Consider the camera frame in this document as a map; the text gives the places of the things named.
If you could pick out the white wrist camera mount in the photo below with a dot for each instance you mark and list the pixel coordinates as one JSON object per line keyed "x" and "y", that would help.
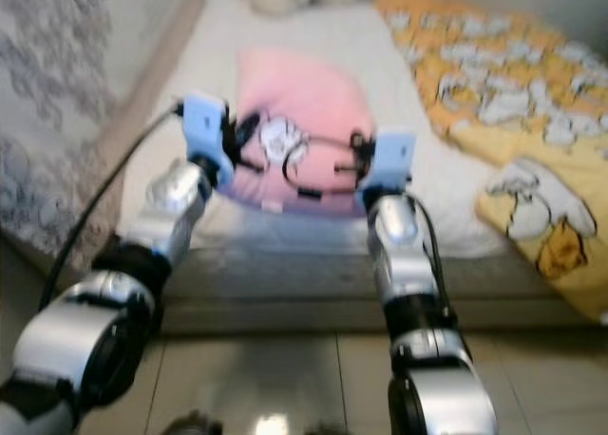
{"x": 389, "y": 164}
{"x": 202, "y": 131}

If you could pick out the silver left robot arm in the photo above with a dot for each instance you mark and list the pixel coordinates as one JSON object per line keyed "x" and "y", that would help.
{"x": 85, "y": 340}

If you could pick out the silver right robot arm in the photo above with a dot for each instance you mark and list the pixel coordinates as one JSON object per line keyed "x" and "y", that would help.
{"x": 413, "y": 255}

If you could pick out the pink plush cushion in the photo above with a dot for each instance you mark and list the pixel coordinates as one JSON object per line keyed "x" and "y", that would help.
{"x": 304, "y": 93}

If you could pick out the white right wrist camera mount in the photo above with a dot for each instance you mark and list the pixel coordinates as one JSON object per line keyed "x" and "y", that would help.
{"x": 389, "y": 164}

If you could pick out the white printed wall panel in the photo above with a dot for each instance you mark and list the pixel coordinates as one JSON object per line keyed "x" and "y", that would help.
{"x": 66, "y": 103}

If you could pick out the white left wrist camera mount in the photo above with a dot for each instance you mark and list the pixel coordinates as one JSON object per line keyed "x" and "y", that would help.
{"x": 202, "y": 131}

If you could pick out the white quilted bed mattress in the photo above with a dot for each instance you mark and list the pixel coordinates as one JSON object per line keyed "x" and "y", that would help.
{"x": 218, "y": 36}

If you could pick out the orange egg-print blanket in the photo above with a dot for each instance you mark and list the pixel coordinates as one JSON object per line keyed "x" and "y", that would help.
{"x": 503, "y": 84}

